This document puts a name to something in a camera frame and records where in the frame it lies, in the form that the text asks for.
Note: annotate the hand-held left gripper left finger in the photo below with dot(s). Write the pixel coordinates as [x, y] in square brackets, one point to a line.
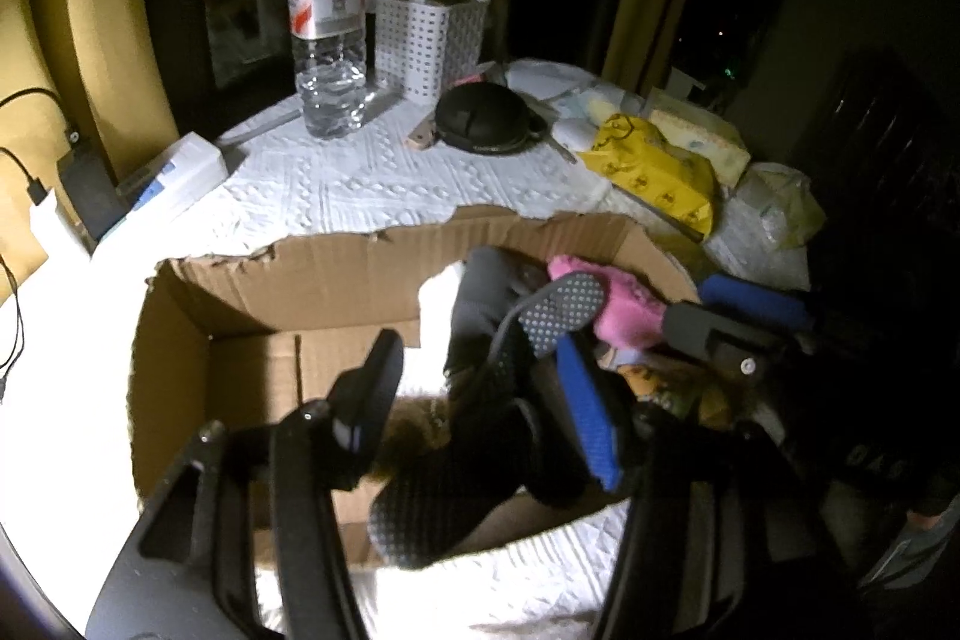
[367, 400]

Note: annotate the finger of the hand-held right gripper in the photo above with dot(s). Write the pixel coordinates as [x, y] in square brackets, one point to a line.
[562, 310]
[757, 302]

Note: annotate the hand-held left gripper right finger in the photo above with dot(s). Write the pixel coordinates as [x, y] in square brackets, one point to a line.
[592, 415]

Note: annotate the brown furry item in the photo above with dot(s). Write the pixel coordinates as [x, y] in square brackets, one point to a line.
[416, 430]

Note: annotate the pink plush cloth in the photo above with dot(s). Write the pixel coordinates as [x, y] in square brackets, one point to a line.
[622, 302]

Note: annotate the grey cloth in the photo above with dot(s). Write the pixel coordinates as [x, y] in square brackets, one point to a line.
[487, 295]

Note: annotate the black dotted sock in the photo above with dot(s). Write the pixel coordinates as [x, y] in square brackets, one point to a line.
[465, 497]

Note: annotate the brown cardboard box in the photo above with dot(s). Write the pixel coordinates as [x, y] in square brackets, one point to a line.
[247, 310]

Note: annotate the clear plastic bag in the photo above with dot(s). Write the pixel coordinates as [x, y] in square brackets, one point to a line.
[772, 212]

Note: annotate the yellow wet wipes packet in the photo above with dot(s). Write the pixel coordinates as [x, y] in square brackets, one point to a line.
[660, 175]

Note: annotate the pale yellow tissue pack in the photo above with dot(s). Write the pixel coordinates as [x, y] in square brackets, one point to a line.
[705, 145]

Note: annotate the small white round object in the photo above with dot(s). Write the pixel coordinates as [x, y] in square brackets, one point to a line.
[574, 132]

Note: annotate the dark wooden cabinet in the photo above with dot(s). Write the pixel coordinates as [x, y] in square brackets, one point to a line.
[877, 138]

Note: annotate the black round pouch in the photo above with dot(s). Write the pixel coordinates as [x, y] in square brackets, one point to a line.
[487, 115]

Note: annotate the white embossed tablecloth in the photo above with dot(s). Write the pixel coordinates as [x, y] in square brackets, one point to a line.
[337, 183]

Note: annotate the white plastic packet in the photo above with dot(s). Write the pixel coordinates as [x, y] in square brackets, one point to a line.
[570, 85]

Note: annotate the small tan tag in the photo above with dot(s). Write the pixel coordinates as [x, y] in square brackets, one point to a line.
[421, 135]

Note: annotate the white chair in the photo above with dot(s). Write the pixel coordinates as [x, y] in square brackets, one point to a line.
[686, 85]

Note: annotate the white perforated basket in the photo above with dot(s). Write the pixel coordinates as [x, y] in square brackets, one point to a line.
[427, 48]

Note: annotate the white tissue box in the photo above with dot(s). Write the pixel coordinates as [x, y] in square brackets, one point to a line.
[169, 179]

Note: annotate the steel thermos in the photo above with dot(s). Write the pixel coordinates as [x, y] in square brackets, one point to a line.
[493, 10]

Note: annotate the dark power bank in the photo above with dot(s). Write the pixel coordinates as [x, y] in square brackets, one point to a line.
[90, 194]

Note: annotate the white charger block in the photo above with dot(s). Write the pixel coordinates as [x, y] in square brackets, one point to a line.
[60, 227]

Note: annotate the clear plastic water bottle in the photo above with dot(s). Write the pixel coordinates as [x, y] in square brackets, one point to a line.
[328, 40]

